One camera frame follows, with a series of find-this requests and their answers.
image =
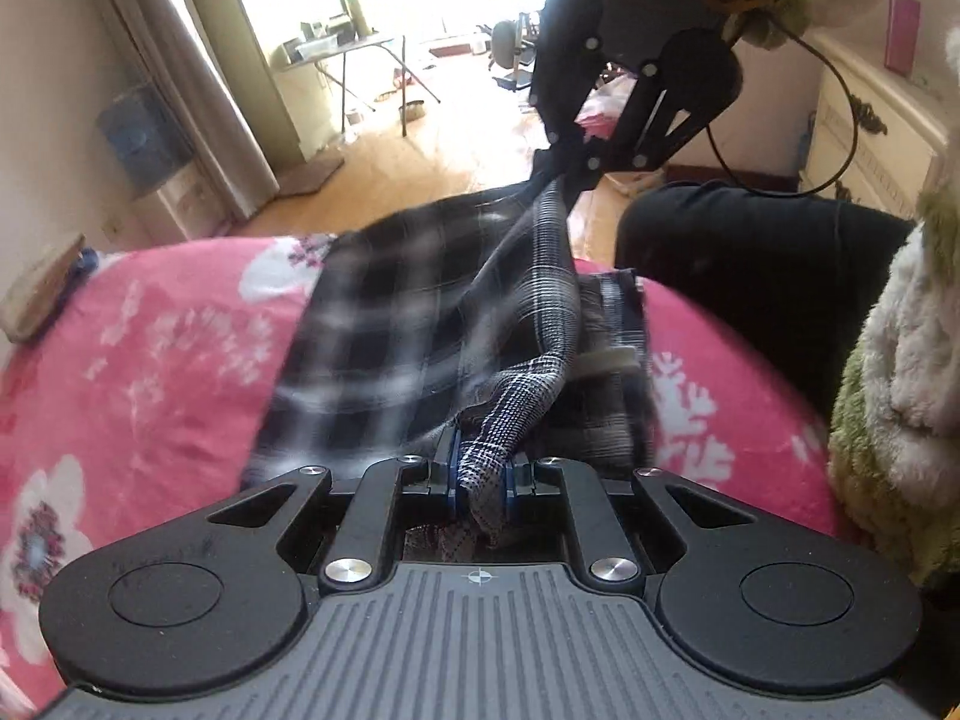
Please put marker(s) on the grey folding table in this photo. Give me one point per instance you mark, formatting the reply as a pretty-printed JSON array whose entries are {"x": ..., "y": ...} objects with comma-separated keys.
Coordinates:
[{"x": 337, "y": 52}]

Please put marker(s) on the clear plastic container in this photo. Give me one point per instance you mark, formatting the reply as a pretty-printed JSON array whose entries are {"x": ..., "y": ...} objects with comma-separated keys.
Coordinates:
[{"x": 319, "y": 49}]

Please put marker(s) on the pink book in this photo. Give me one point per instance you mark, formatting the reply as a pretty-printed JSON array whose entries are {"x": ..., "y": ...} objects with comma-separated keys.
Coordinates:
[{"x": 902, "y": 37}]

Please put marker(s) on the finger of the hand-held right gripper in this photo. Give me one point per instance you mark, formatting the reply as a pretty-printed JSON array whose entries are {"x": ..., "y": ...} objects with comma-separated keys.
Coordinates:
[
  {"x": 652, "y": 139},
  {"x": 559, "y": 120}
]

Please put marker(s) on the blue water bottle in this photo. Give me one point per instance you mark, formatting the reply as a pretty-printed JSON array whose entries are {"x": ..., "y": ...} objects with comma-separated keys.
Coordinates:
[{"x": 146, "y": 135}]

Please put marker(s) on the black white plaid shirt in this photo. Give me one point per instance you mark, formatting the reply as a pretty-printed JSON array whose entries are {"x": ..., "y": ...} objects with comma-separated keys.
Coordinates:
[{"x": 390, "y": 330}]

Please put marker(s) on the green thermos bottle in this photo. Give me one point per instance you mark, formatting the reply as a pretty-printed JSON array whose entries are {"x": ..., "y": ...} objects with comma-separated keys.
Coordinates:
[{"x": 356, "y": 11}]

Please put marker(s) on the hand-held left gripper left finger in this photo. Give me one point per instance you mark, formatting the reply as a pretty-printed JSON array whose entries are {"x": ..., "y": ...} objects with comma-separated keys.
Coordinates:
[{"x": 450, "y": 480}]

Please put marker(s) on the green cream fleece robe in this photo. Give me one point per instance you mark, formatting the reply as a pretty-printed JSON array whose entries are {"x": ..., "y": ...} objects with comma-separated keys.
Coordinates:
[{"x": 900, "y": 405}]

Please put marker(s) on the pink floral blanket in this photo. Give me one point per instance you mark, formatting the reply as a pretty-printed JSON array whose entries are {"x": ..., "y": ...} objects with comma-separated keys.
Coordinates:
[{"x": 150, "y": 360}]

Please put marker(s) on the metal bowl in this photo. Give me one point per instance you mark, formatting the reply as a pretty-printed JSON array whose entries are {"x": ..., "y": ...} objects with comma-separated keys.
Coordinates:
[{"x": 414, "y": 111}]

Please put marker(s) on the white water dispenser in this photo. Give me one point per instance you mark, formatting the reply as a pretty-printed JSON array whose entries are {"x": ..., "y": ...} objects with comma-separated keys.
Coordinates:
[{"x": 184, "y": 199}]

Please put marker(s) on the beige curtain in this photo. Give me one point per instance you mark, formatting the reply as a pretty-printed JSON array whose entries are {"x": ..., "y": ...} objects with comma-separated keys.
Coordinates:
[{"x": 210, "y": 52}]

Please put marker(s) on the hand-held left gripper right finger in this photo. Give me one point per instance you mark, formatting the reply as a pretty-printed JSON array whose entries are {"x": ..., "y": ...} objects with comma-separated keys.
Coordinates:
[{"x": 511, "y": 495}]

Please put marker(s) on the folded beige clothing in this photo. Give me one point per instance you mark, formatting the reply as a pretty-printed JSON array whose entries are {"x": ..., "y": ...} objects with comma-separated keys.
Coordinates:
[{"x": 41, "y": 292}]

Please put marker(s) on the brown doormat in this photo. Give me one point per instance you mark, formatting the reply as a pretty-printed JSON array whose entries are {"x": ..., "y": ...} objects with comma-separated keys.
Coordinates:
[{"x": 311, "y": 178}]

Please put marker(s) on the cream cabinet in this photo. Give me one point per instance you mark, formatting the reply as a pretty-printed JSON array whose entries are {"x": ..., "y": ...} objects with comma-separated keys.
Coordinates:
[{"x": 877, "y": 127}]

